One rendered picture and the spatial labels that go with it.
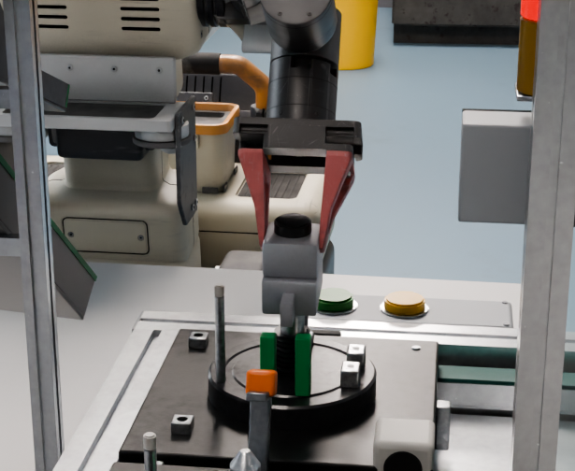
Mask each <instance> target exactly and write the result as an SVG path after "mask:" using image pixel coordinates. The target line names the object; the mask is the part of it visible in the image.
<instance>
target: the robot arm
mask: <svg viewBox="0 0 575 471"><path fill-rule="evenodd" d="M224 2H225V11H224V17H219V16H217V15H213V16H214V18H215V20H216V22H219V23H225V24H250V25H251V26H253V25H255V24H262V25H267V29H268V32H269V34H270V36H271V37H272V41H271V54H270V67H269V80H268V93H267V105H266V118H259V117H235V118H234V130H233V135H234V138H235V139H238V140H239V150H238V158H239V160H240V163H241V166H242V169H243V172H244V175H245V178H246V181H247V184H248V187H249V190H250V193H251V196H252V201H253V204H254V209H255V217H256V223H257V231H258V237H259V245H260V248H261V250H262V245H263V242H264V238H265V235H266V229H267V226H268V214H269V196H270V180H271V172H274V173H297V174H320V175H324V180H323V200H322V210H321V220H320V238H319V250H320V253H323V252H324V251H325V247H326V244H327V241H328V237H329V235H330V231H331V228H332V225H333V221H334V219H335V217H336V216H337V214H338V211H339V209H340V208H341V206H342V204H343V202H344V200H345V198H346V197H347V195H348V193H349V191H350V189H351V187H352V185H353V183H354V180H355V174H354V158H355V161H356V162H358V161H361V160H363V135H362V123H361V122H359V121H339V120H336V111H337V95H338V65H339V49H340V33H341V18H342V15H341V12H340V11H339V10H338V9H337V8H336V3H335V0H224ZM267 155H271V160H269V159H268V156H267Z"/></svg>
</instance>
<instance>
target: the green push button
mask: <svg viewBox="0 0 575 471"><path fill-rule="evenodd" d="M351 307H353V294H352V293H351V292H349V291H347V290H345V289H340V288H325V289H321V294H320V299H319V305H318V309H320V310H324V311H343V310H347V309H350V308H351Z"/></svg>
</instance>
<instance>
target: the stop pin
mask: <svg viewBox="0 0 575 471"><path fill-rule="evenodd" d="M450 418H451V402H450V401H439V400H438V401H437V403H436V432H435V450H448V449H449V440H450Z"/></svg>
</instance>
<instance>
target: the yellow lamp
mask: <svg viewBox="0 0 575 471"><path fill-rule="evenodd" d="M536 38H537V21H534V20H529V19H527V18H525V17H523V16H522V17H521V18H520V33H519V49H518V65H517V81H516V89H517V90H518V91H519V92H520V93H523V94H526V95H529V96H533V84H534V68H535V53H536Z"/></svg>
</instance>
